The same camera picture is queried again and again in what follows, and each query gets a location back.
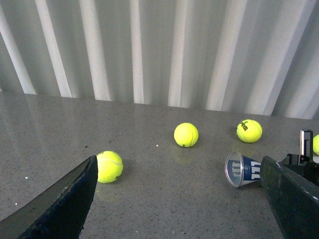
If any Wilson 3 tennis ball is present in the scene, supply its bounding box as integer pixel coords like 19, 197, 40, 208
313, 134, 319, 155

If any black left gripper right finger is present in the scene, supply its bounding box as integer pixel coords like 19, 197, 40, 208
261, 156, 319, 239

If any plain centre tennis ball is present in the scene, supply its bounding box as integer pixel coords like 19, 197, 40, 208
236, 119, 263, 143

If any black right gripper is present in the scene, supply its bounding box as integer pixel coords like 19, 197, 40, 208
281, 129, 319, 186

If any tennis ball with dark logo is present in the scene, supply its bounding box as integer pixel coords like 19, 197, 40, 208
173, 122, 199, 148

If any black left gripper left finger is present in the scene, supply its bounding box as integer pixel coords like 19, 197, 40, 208
0, 155, 98, 239

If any far left tennis ball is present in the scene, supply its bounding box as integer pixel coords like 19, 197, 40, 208
97, 151, 124, 183

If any white pleated curtain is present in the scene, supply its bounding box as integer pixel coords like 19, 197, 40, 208
0, 0, 319, 120

